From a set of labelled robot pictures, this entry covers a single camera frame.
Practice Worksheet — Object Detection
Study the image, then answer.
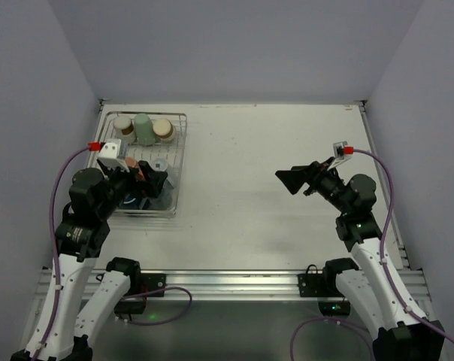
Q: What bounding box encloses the grey blue mug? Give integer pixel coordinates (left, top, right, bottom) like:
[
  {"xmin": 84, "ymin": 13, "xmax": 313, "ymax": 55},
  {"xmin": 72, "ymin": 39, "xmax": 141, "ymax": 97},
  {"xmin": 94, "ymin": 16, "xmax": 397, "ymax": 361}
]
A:
[{"xmin": 153, "ymin": 158, "xmax": 170, "ymax": 171}]

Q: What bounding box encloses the mint green cup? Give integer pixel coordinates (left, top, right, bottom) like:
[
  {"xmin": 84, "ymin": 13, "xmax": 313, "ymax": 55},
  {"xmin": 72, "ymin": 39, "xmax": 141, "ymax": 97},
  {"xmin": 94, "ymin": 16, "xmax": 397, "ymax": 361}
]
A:
[{"xmin": 133, "ymin": 114, "xmax": 160, "ymax": 147}]

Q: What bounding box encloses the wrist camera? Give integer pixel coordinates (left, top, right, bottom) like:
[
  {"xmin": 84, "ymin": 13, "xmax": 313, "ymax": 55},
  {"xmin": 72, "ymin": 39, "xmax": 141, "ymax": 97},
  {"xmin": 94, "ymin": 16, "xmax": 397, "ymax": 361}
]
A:
[
  {"xmin": 97, "ymin": 138, "xmax": 129, "ymax": 172},
  {"xmin": 328, "ymin": 141, "xmax": 354, "ymax": 170}
]

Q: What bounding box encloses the light blue mug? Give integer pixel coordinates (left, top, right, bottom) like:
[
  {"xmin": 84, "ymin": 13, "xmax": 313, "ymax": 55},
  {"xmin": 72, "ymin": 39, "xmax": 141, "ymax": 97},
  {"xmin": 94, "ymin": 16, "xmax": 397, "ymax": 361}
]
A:
[{"xmin": 149, "ymin": 170, "xmax": 178, "ymax": 211}]

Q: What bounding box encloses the metal wire dish rack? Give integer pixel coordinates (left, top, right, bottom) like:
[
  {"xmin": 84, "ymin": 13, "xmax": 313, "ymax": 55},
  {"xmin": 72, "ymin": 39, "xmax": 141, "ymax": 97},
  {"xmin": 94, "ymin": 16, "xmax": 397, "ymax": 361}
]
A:
[{"xmin": 94, "ymin": 110, "xmax": 187, "ymax": 217}]

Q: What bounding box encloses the pink dotted mug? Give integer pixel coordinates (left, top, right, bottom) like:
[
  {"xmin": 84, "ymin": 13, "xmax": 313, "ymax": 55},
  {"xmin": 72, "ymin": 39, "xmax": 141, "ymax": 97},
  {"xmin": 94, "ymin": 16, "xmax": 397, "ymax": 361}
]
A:
[{"xmin": 125, "ymin": 157, "xmax": 144, "ymax": 181}]

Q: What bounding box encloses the aluminium mounting rail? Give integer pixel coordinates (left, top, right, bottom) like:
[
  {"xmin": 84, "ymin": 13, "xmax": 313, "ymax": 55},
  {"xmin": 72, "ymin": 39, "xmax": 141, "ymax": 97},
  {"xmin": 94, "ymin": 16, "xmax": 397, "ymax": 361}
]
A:
[{"xmin": 34, "ymin": 269, "xmax": 431, "ymax": 302}]

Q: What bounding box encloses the dark navy mug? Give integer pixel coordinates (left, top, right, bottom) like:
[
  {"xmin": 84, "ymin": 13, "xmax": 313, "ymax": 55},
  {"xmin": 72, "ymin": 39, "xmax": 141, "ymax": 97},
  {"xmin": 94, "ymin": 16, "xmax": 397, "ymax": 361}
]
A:
[{"xmin": 120, "ymin": 196, "xmax": 147, "ymax": 210}]

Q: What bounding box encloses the cream cup brown band left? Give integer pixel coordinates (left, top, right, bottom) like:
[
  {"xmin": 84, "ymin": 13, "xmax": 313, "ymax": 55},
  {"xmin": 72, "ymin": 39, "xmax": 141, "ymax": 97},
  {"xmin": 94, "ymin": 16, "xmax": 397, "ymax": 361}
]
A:
[{"xmin": 113, "ymin": 116, "xmax": 136, "ymax": 144}]

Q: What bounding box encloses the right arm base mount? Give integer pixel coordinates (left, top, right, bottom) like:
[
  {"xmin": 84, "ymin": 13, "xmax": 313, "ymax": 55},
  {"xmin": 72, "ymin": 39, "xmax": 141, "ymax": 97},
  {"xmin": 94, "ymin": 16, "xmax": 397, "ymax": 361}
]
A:
[{"xmin": 298, "ymin": 264, "xmax": 351, "ymax": 317}]

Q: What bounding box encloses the purple cable at left base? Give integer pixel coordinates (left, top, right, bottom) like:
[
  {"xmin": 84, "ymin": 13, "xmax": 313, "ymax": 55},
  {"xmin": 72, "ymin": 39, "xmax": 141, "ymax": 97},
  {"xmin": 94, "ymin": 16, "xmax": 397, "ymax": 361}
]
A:
[{"xmin": 116, "ymin": 287, "xmax": 193, "ymax": 326}]

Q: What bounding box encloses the cream cup brown band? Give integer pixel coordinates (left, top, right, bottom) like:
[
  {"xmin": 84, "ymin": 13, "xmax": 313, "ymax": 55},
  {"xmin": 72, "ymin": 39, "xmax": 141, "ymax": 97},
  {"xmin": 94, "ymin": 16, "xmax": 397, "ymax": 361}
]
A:
[
  {"xmin": 153, "ymin": 118, "xmax": 177, "ymax": 143},
  {"xmin": 113, "ymin": 116, "xmax": 136, "ymax": 144}
]

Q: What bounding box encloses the cream cup brown band right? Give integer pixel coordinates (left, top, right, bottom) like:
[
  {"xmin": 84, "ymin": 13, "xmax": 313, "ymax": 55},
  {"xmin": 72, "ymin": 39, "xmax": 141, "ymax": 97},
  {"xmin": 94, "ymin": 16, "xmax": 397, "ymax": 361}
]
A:
[{"xmin": 153, "ymin": 118, "xmax": 177, "ymax": 143}]

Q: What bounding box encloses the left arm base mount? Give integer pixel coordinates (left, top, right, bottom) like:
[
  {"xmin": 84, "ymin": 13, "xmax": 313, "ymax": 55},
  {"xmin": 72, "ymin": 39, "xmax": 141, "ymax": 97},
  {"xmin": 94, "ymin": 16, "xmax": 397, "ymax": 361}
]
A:
[{"xmin": 113, "ymin": 273, "xmax": 166, "ymax": 317}]

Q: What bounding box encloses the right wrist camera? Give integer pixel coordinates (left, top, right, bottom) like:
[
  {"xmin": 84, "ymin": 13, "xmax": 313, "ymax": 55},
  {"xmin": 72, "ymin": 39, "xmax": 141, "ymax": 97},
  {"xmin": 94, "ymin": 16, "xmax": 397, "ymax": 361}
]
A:
[{"xmin": 328, "ymin": 141, "xmax": 354, "ymax": 170}]

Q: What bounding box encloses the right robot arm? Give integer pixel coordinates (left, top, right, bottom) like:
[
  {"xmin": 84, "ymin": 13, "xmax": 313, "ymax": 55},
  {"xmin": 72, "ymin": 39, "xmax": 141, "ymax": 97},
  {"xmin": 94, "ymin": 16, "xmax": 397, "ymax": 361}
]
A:
[{"xmin": 275, "ymin": 158, "xmax": 444, "ymax": 360}]

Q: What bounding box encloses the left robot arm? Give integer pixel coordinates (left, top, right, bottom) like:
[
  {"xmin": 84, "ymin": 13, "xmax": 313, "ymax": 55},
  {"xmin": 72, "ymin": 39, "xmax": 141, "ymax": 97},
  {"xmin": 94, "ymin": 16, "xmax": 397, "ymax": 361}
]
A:
[{"xmin": 11, "ymin": 161, "xmax": 168, "ymax": 360}]

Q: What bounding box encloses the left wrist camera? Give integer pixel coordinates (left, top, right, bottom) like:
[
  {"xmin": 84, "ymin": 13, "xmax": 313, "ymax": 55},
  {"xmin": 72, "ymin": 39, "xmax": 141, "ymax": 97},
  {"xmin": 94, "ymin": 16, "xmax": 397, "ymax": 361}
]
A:
[{"xmin": 97, "ymin": 138, "xmax": 129, "ymax": 172}]

